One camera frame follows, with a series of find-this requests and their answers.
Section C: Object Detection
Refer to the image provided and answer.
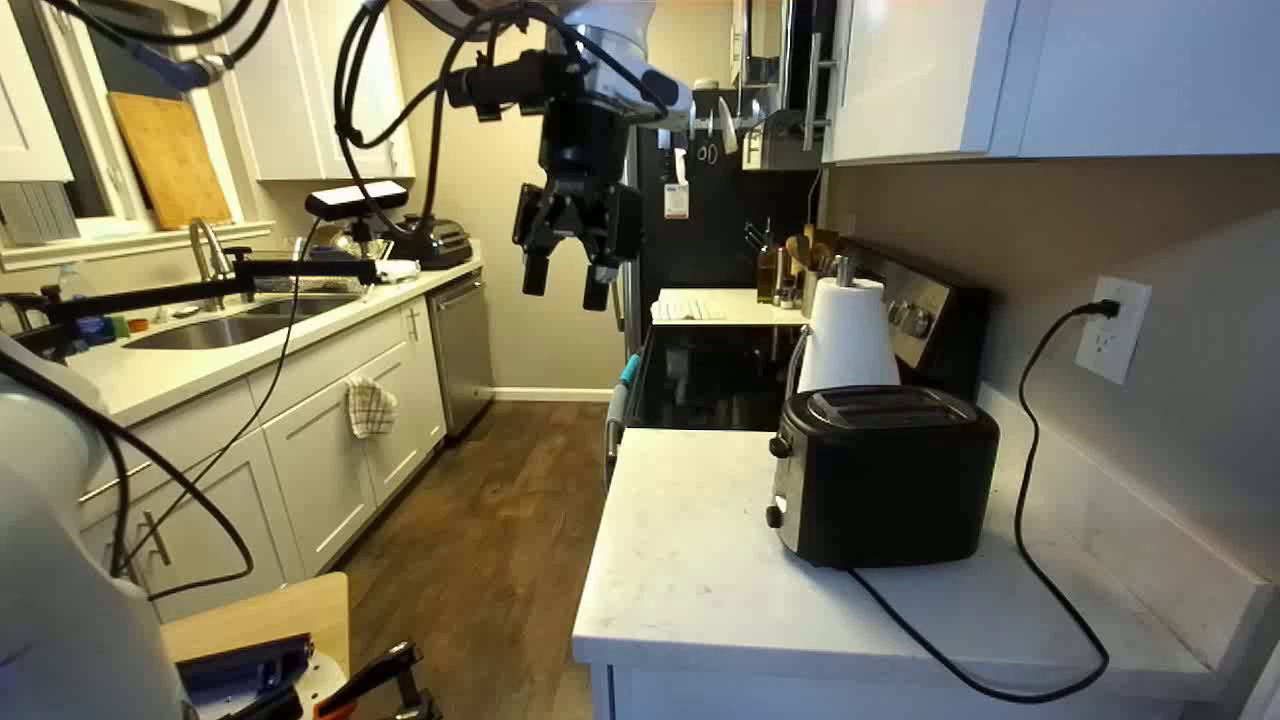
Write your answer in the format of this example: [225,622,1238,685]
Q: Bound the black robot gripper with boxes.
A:
[513,97,639,312]

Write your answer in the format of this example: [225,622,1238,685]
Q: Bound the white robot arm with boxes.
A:
[409,0,694,312]

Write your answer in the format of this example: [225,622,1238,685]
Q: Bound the black two-slot toaster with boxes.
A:
[765,383,1002,566]

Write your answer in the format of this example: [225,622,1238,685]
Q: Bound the stainless steel dishwasher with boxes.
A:
[429,271,491,441]

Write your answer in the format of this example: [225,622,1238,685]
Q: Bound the black refrigerator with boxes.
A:
[628,0,844,312]

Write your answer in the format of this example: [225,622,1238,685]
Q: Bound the stainless steel electric stove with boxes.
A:
[606,254,993,471]

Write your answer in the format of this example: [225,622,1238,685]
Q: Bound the dark glass bottle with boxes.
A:
[757,214,780,304]

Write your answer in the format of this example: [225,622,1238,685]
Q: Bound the white hanging dish towel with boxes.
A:
[343,380,398,441]

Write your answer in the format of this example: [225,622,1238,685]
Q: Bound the white paper towel roll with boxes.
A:
[799,276,901,390]

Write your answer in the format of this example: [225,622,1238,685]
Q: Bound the stainless steel kitchen sink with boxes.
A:
[135,296,343,346]

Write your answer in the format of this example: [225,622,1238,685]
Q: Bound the chrome sink faucet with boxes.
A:
[190,219,233,279]

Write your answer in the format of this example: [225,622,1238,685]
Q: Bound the white lower sink cabinets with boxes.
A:
[75,301,446,619]

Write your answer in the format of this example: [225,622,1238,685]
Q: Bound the wooden cutting board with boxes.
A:
[107,91,233,227]

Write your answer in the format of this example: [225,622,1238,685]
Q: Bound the white counter base cabinet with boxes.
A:
[593,665,1227,720]

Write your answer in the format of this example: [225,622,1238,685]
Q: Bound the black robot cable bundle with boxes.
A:
[333,0,565,254]

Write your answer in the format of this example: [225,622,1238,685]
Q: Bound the white upper wall cabinet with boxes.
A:
[824,0,1280,163]

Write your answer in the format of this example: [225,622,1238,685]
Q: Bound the black toaster power cord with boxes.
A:
[844,301,1125,707]

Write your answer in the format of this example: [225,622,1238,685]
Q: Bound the black camera on tripod arm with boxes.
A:
[8,180,409,357]

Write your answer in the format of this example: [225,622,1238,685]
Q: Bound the white wall outlet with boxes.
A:
[1078,276,1154,383]

